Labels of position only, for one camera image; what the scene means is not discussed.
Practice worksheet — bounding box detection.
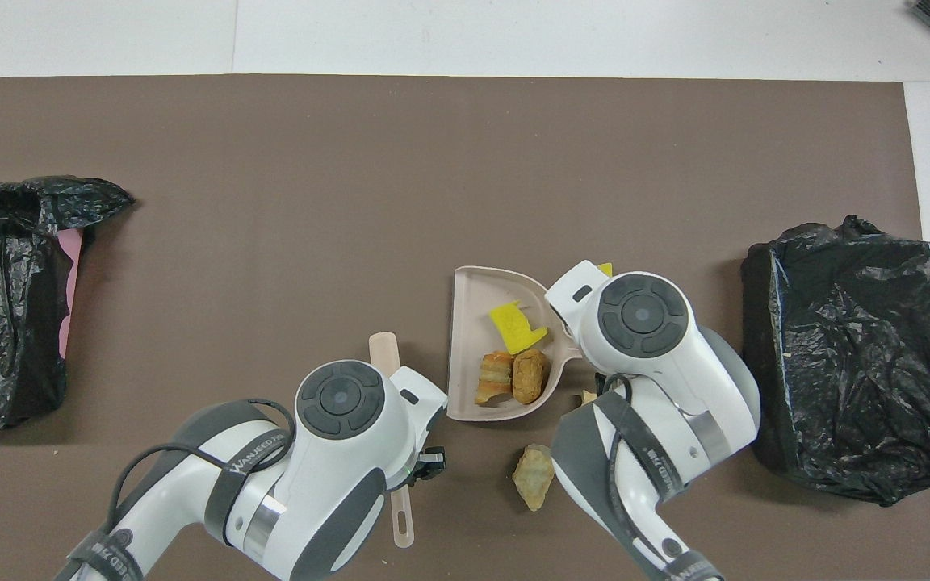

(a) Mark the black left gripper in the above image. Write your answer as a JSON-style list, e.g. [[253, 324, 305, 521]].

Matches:
[[410, 446, 447, 483]]

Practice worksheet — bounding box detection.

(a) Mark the pale tan bread chunk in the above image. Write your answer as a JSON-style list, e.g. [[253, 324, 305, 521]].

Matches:
[[512, 444, 555, 512]]

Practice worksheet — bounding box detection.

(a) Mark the orange striped croissant piece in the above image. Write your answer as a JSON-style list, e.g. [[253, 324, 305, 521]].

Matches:
[[475, 351, 514, 407]]

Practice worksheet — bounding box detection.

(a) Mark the brown fried nugget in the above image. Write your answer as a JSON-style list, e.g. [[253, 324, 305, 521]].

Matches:
[[511, 348, 551, 405]]

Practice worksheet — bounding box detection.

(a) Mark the beige plastic dustpan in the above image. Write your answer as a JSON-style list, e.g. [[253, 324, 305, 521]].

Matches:
[[446, 265, 583, 422]]

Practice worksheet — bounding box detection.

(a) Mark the brown table mat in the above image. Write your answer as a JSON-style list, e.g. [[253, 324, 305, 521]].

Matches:
[[0, 75, 930, 581]]

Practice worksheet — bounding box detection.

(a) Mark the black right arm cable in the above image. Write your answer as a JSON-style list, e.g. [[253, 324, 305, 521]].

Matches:
[[594, 373, 716, 581]]

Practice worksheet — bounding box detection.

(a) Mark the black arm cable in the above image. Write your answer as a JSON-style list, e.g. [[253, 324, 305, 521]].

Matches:
[[108, 398, 298, 533], [594, 373, 716, 581]]

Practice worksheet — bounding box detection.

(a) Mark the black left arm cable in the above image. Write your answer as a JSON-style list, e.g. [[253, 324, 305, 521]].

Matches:
[[108, 398, 298, 533]]

